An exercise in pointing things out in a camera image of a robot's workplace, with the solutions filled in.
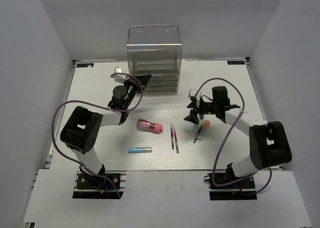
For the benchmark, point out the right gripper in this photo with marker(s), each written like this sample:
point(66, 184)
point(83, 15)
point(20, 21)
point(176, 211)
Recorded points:
point(193, 117)

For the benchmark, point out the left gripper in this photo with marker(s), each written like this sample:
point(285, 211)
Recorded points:
point(143, 80)

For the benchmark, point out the clear plastic drawer organizer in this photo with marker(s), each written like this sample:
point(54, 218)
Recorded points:
point(155, 49)

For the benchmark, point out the pink capped clip jar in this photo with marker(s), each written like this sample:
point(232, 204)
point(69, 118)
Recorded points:
point(150, 126)

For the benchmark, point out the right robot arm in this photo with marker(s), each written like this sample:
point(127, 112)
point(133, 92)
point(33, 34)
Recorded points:
point(268, 142)

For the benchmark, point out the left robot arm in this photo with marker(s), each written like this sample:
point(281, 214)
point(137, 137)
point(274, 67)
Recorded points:
point(81, 130)

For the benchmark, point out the orange capped highlighter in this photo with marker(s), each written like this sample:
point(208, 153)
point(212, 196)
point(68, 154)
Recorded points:
point(206, 125)

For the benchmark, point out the green pen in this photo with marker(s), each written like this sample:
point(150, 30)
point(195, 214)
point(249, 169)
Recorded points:
point(198, 133)

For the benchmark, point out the purple pen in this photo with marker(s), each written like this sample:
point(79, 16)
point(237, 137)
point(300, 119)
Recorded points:
point(172, 136)

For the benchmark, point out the red pen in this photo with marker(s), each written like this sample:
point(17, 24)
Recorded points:
point(175, 139)

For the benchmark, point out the blue eraser stick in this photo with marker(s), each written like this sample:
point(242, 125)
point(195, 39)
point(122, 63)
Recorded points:
point(134, 150)

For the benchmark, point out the right blue table label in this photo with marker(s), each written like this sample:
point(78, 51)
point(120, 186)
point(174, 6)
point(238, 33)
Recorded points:
point(235, 62)

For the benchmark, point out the blue table label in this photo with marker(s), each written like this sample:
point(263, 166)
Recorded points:
point(85, 65)
point(235, 62)

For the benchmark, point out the left blue table label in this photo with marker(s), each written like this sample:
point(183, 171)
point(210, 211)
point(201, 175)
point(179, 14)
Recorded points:
point(85, 65)

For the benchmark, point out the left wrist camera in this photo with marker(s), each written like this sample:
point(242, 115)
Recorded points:
point(118, 76)

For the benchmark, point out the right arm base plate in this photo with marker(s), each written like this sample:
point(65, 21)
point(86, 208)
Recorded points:
point(245, 190)

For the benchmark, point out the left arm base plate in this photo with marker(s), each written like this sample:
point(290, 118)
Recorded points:
point(87, 187)

